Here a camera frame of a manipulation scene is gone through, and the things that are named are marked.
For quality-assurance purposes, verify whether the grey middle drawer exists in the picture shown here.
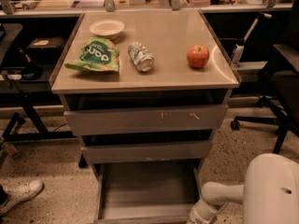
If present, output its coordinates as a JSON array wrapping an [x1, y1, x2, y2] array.
[[81, 130, 212, 163]]

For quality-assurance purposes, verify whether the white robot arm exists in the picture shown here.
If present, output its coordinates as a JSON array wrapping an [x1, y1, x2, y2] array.
[[186, 153, 299, 224]]

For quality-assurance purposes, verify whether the white handled tool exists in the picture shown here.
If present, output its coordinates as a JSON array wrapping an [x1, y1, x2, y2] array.
[[231, 12, 272, 66]]

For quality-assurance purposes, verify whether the green chip bag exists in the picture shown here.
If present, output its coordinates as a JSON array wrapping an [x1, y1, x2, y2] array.
[[64, 37, 120, 72]]

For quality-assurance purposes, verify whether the black box under bench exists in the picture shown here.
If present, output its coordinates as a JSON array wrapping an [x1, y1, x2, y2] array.
[[27, 36, 65, 64]]

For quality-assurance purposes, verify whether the grey bottom drawer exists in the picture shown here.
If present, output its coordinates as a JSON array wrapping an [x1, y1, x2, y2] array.
[[93, 160, 200, 224]]

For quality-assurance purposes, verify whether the black office chair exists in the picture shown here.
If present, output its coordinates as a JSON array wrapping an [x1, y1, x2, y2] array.
[[230, 0, 299, 154]]

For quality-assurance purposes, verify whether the black desk frame left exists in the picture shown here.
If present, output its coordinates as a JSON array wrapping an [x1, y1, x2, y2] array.
[[0, 22, 76, 143]]

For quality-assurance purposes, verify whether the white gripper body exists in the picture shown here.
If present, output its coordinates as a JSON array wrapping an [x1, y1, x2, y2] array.
[[186, 201, 224, 224]]

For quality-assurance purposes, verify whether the grey drawer cabinet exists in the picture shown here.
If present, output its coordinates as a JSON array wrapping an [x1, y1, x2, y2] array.
[[49, 9, 242, 173]]

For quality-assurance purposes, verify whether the grey drawer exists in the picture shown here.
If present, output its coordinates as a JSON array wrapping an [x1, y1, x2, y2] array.
[[64, 93, 228, 136], [81, 130, 212, 163], [93, 160, 200, 224]]

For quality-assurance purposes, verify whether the red apple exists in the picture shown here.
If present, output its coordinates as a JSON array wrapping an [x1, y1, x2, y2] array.
[[187, 45, 209, 68]]

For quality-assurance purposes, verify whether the crushed soda can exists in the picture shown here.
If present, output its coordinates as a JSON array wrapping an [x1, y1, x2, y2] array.
[[128, 42, 154, 72]]

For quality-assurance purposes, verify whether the white sneaker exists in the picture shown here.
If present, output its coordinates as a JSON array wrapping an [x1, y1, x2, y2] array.
[[0, 180, 44, 216]]

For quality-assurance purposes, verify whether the grey top drawer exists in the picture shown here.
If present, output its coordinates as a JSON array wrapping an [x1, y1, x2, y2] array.
[[64, 93, 228, 136]]

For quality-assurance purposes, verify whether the white paper bowl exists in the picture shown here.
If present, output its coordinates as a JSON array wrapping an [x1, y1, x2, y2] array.
[[90, 20, 124, 40]]

